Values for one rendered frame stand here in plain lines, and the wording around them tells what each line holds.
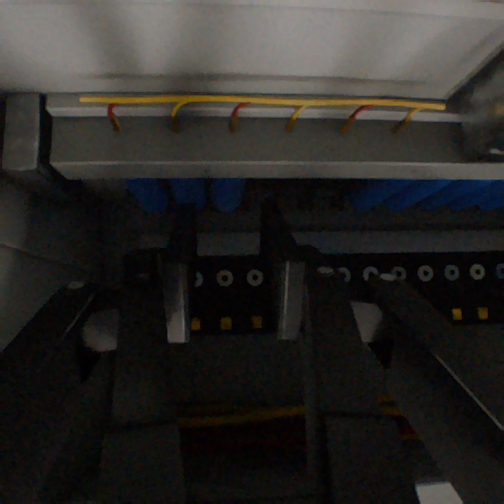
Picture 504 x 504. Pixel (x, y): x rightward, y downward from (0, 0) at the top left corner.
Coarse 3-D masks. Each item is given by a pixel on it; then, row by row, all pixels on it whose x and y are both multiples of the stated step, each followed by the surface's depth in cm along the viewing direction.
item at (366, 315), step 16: (304, 256) 16; (320, 256) 16; (304, 272) 14; (304, 288) 13; (352, 288) 13; (304, 304) 13; (352, 304) 13; (368, 304) 13; (304, 320) 14; (368, 320) 13; (384, 320) 13; (368, 336) 13; (384, 336) 13
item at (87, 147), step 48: (96, 96) 13; (144, 96) 13; (192, 96) 13; (240, 96) 13; (96, 144) 15; (144, 144) 15; (192, 144) 15; (240, 144) 15; (288, 144) 15; (336, 144) 15; (384, 144) 16; (432, 144) 16
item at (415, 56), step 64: (0, 0) 10; (64, 0) 10; (128, 0) 10; (192, 0) 10; (256, 0) 10; (320, 0) 10; (384, 0) 10; (448, 0) 10; (0, 64) 12; (64, 64) 13; (128, 64) 13; (192, 64) 13; (256, 64) 13; (320, 64) 13; (384, 64) 13; (448, 64) 13; (0, 128) 15; (0, 192) 15; (64, 192) 17; (64, 256) 21
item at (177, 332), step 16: (192, 208) 19; (176, 224) 17; (192, 224) 17; (176, 240) 15; (192, 240) 17; (176, 256) 14; (192, 256) 17; (176, 272) 13; (192, 272) 16; (176, 288) 13; (192, 288) 16; (176, 304) 14; (192, 304) 16; (176, 320) 14; (176, 336) 14
